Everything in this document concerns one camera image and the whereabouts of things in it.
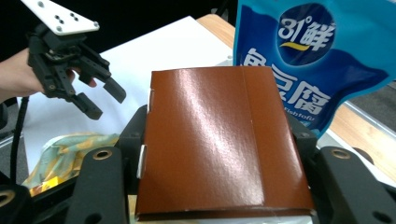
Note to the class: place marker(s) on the blue snack pouch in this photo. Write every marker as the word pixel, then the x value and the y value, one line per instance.
pixel 327 62

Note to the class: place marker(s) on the white plastic tray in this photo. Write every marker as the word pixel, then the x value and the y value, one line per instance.
pixel 325 141

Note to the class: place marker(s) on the floral green yellow cloth bag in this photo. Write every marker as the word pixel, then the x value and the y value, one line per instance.
pixel 71 149

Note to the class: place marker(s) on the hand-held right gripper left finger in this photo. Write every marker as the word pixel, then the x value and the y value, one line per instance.
pixel 132 140

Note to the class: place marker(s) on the brown cardboard box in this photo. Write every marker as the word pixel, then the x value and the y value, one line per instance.
pixel 218 140

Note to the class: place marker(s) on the white table cover sheet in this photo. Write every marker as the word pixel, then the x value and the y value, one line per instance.
pixel 155 56

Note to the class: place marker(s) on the yellow small box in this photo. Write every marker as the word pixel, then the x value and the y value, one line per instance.
pixel 49 184

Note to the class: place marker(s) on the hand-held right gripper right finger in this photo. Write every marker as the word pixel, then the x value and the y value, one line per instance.
pixel 303 140

